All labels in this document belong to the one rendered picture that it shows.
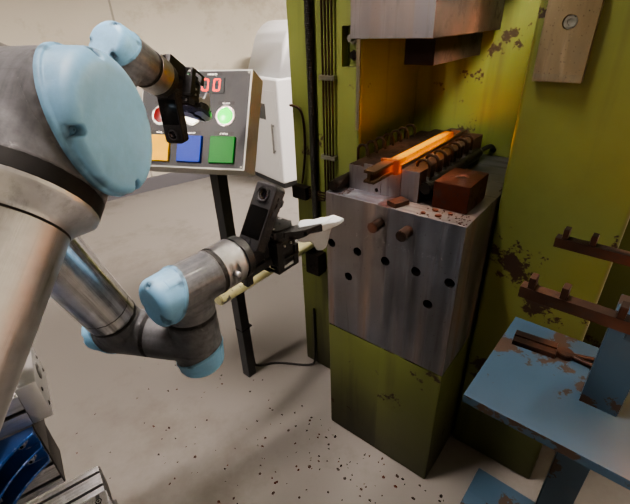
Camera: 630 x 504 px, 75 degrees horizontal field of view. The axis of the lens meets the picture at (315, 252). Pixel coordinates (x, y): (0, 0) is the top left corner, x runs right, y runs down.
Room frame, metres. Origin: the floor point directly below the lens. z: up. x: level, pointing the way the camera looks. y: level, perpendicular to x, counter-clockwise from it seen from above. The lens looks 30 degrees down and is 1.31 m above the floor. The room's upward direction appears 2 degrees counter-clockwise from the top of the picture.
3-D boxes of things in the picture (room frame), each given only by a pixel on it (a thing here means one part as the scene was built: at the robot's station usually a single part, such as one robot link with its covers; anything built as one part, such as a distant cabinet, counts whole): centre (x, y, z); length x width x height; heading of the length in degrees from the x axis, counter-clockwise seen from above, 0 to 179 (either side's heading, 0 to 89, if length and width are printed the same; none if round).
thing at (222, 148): (1.12, 0.24, 1.01); 0.07 x 0.05 x 0.07; 75
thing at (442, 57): (1.15, -0.35, 1.24); 0.30 x 0.07 x 0.06; 140
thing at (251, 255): (0.62, 0.09, 0.97); 0.12 x 0.08 x 0.09; 140
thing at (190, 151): (1.15, 0.34, 1.01); 0.07 x 0.05 x 0.07; 75
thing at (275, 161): (3.84, 0.17, 0.66); 0.67 x 0.60 x 1.32; 125
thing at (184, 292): (0.50, 0.19, 0.98); 0.11 x 0.08 x 0.09; 140
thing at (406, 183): (1.14, -0.31, 0.96); 0.42 x 0.20 x 0.09; 140
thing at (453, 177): (0.91, -0.35, 0.95); 0.12 x 0.09 x 0.07; 140
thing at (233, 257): (0.55, 0.14, 0.98); 0.08 x 0.05 x 0.08; 50
